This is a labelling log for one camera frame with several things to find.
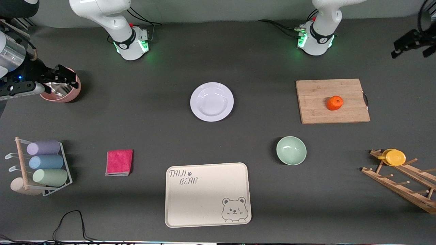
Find orange fruit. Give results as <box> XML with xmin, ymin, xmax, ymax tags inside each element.
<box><xmin>326</xmin><ymin>96</ymin><xmax>344</xmax><ymax>111</ymax></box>

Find white round plate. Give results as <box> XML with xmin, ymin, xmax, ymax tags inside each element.
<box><xmin>190</xmin><ymin>82</ymin><xmax>234</xmax><ymax>122</ymax></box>

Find pink bowl steel interior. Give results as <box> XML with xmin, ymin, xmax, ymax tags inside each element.
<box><xmin>40</xmin><ymin>67</ymin><xmax>81</xmax><ymax>103</ymax></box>

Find purple cup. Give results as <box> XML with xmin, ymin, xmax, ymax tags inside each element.
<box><xmin>27</xmin><ymin>141</ymin><xmax>61</xmax><ymax>156</ymax></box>

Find blue cup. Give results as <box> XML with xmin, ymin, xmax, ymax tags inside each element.
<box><xmin>29</xmin><ymin>155</ymin><xmax>64</xmax><ymax>170</ymax></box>

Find wooden cutting board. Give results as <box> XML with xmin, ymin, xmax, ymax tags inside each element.
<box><xmin>296</xmin><ymin>79</ymin><xmax>371</xmax><ymax>125</ymax></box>

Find pink folded cloth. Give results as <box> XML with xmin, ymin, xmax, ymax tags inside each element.
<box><xmin>105</xmin><ymin>149</ymin><xmax>134</xmax><ymax>177</ymax></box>

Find green cup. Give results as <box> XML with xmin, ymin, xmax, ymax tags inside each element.
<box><xmin>32</xmin><ymin>169</ymin><xmax>68</xmax><ymax>187</ymax></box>

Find yellow cup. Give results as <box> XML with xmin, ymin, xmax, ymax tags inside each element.
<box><xmin>377</xmin><ymin>149</ymin><xmax>406</xmax><ymax>166</ymax></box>

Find beige cup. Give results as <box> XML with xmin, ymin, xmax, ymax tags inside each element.
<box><xmin>10</xmin><ymin>178</ymin><xmax>43</xmax><ymax>196</ymax></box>

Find wooden peg drying rack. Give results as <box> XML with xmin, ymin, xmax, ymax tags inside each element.
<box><xmin>361</xmin><ymin>149</ymin><xmax>436</xmax><ymax>214</ymax></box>

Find light green bowl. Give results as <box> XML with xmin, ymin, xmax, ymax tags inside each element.
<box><xmin>276</xmin><ymin>136</ymin><xmax>307</xmax><ymax>166</ymax></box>

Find beige bear print tray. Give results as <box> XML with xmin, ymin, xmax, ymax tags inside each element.
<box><xmin>165</xmin><ymin>163</ymin><xmax>252</xmax><ymax>228</ymax></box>

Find white wire cup rack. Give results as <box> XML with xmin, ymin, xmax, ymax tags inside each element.
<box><xmin>5</xmin><ymin>137</ymin><xmax>73</xmax><ymax>197</ymax></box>

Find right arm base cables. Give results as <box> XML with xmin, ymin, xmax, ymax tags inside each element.
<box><xmin>107</xmin><ymin>5</ymin><xmax>162</xmax><ymax>44</ymax></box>

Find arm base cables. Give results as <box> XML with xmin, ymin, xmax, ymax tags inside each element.
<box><xmin>107</xmin><ymin>5</ymin><xmax>162</xmax><ymax>44</ymax></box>
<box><xmin>257</xmin><ymin>9</ymin><xmax>319</xmax><ymax>38</ymax></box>

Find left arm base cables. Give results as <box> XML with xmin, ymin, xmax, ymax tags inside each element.
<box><xmin>257</xmin><ymin>9</ymin><xmax>319</xmax><ymax>38</ymax></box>

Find thin black loose cable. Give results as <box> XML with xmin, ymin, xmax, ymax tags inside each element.
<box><xmin>53</xmin><ymin>210</ymin><xmax>103</xmax><ymax>243</ymax></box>

